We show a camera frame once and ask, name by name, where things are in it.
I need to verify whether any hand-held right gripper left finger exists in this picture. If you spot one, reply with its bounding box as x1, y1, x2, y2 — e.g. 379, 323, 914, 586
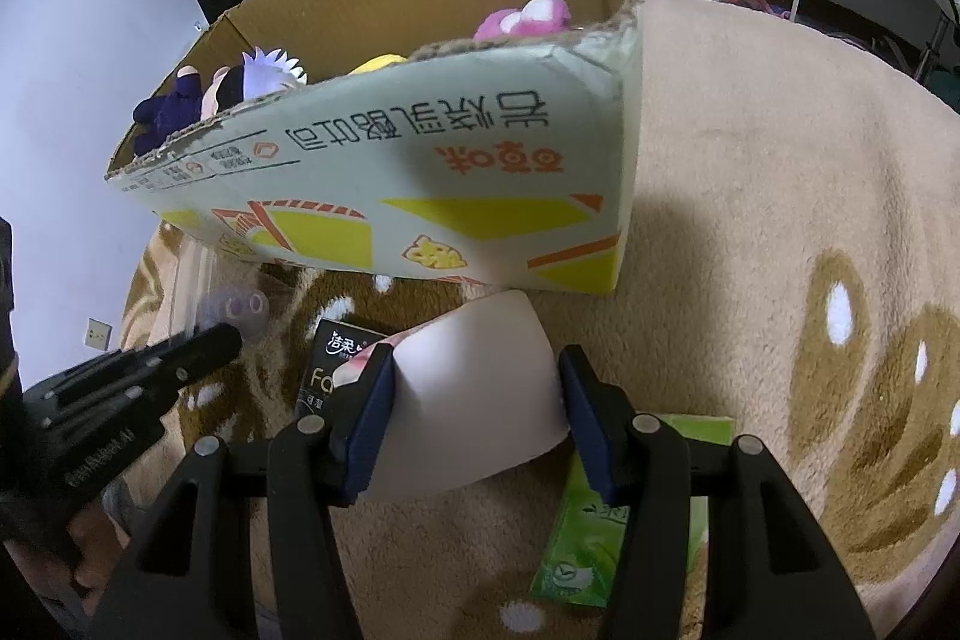
86, 342, 396, 640

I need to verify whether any printed cardboard box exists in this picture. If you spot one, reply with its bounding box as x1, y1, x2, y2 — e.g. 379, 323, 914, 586
103, 0, 642, 298

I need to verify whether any beige patterned blanket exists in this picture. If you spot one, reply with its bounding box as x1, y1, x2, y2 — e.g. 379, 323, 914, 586
112, 0, 960, 640

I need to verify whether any clear plastic package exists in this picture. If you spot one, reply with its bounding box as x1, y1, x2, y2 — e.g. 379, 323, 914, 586
169, 239, 293, 348

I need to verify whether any lilac-haired plush doll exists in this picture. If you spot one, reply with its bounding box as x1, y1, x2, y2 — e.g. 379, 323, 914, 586
133, 46, 308, 157

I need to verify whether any green tissue packet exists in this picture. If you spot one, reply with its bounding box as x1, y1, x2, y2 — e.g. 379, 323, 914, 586
529, 413, 736, 607

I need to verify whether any pink bear plush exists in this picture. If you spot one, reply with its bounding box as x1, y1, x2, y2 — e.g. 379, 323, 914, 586
472, 0, 572, 41

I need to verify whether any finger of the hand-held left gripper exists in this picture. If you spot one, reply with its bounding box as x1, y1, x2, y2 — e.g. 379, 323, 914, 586
22, 323, 245, 435

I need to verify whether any pink tissue pack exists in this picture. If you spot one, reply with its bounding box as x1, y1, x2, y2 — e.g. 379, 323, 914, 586
334, 289, 572, 502

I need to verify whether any person's left forearm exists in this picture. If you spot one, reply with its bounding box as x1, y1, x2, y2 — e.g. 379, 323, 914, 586
11, 497, 140, 620

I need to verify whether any black tissue packet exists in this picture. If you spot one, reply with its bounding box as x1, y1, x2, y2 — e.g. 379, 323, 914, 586
296, 317, 391, 423

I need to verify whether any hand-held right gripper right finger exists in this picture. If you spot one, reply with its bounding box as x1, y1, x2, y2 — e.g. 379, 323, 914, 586
559, 344, 878, 640

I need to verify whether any yellow plush toy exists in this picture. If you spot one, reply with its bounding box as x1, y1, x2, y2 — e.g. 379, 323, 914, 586
347, 53, 410, 76

